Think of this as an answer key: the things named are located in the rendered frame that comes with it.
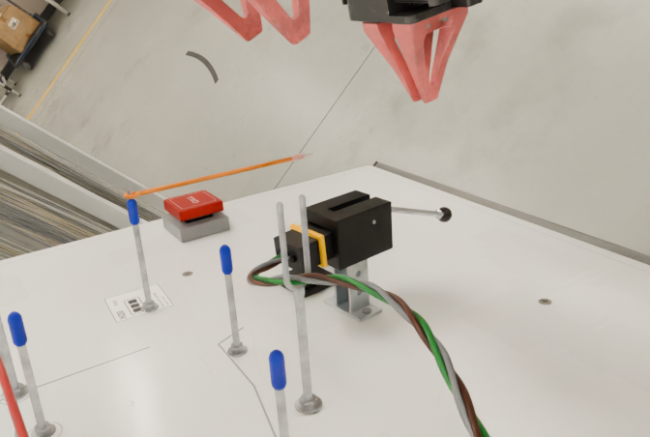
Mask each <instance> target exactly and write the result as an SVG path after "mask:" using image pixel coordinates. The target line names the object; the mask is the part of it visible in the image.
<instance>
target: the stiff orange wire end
mask: <svg viewBox="0 0 650 437"><path fill-rule="evenodd" d="M311 155H312V154H306V155H303V154H298V155H294V156H291V157H289V158H284V159H280V160H272V161H268V162H263V163H260V164H255V165H251V166H246V167H242V168H238V169H233V170H229V171H224V172H221V173H217V174H212V175H208V176H203V177H199V178H195V179H190V180H187V181H182V182H178V183H173V184H169V185H165V186H160V187H156V188H151V189H145V190H140V191H133V192H132V194H131V195H129V194H128V193H127V192H126V193H125V194H124V197H125V198H127V199H132V198H136V197H138V196H140V195H145V194H149V193H153V192H158V191H162V190H166V189H174V188H179V187H182V186H186V185H191V184H195V183H199V182H204V181H208V180H212V179H217V178H220V177H224V176H229V175H233V174H237V173H242V172H246V171H250V170H255V169H258V168H262V167H267V166H271V165H275V164H280V163H284V162H288V161H295V160H302V159H303V158H304V157H308V156H311Z"/></svg>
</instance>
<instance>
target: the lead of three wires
mask: <svg viewBox="0 0 650 437"><path fill-rule="evenodd" d="M280 263H281V254H279V255H277V256H275V257H273V258H272V259H270V260H269V261H266V262H264V263H261V264H259V265H257V266H256V267H254V268H253V269H252V270H251V271H250V272H249V273H248V276H247V282H248V284H250V285H253V286H262V287H272V286H279V285H284V283H283V276H282V275H277V276H273V277H262V276H259V274H260V273H264V272H266V271H269V270H271V269H273V268H274V267H276V266H278V265H279V264H280Z"/></svg>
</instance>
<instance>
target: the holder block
mask: <svg viewBox="0 0 650 437"><path fill-rule="evenodd" d="M307 220H308V222H312V223H314V224H317V225H319V226H322V227H324V228H326V229H329V230H331V231H333V238H334V253H335V257H334V258H332V259H330V260H328V261H327V264H328V265H329V266H331V267H333V268H335V269H337V270H339V271H340V270H343V269H345V268H347V267H350V266H352V265H354V264H357V263H359V262H361V261H364V260H366V259H368V258H371V257H373V256H374V255H377V254H379V253H381V252H384V251H386V250H388V249H391V248H393V232H392V202H391V201H388V200H385V199H382V198H379V197H376V196H375V197H373V198H370V197H369V194H367V193H364V192H361V191H358V190H353V191H351V192H348V193H345V194H342V195H339V196H336V197H333V198H330V199H327V200H324V201H322V202H319V203H316V204H313V205H310V206H308V207H307ZM373 220H375V224H373V223H372V221H373Z"/></svg>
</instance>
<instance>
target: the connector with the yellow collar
mask: <svg viewBox="0 0 650 437"><path fill-rule="evenodd" d="M308 229H309V230H312V231H314V232H317V233H319V234H322V235H324V240H325V248H326V256H327V261H328V260H330V259H332V258H334V257H335V253H334V238H333V231H331V230H329V229H326V228H324V227H322V226H319V225H317V224H314V223H312V222H308ZM285 236H286V246H287V256H290V257H289V259H288V267H289V268H291V269H293V270H295V271H297V272H299V273H304V272H305V264H304V253H303V240H302V233H301V232H298V231H296V230H293V229H291V230H289V231H287V232H285ZM274 243H275V250H276V255H279V254H280V253H281V247H280V236H277V237H275V238H274ZM309 244H310V268H311V269H312V268H314V267H316V266H318V265H320V264H321V261H320V253H319V245H318V240H317V239H315V238H313V237H311V236H309Z"/></svg>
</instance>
